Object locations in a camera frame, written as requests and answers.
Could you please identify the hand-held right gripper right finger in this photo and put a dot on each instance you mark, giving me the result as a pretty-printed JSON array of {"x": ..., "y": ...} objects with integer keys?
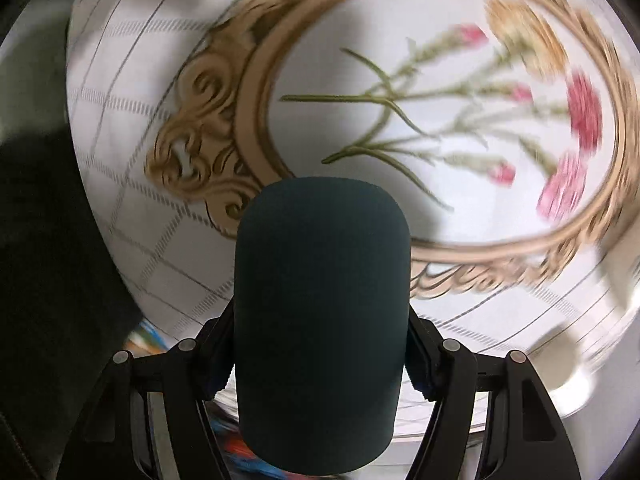
[{"x": 424, "y": 367}]

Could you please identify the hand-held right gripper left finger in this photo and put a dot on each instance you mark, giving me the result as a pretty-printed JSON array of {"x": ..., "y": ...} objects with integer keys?
[{"x": 220, "y": 375}]

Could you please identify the dark teal cup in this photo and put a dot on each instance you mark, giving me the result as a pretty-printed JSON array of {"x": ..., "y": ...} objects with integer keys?
[{"x": 320, "y": 325}]

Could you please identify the colourful printed floor mat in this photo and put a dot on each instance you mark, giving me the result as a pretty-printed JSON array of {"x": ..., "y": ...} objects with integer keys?
[{"x": 235, "y": 440}]

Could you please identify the white floral tablecloth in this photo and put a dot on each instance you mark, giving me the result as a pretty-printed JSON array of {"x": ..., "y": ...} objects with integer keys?
[{"x": 350, "y": 135}]

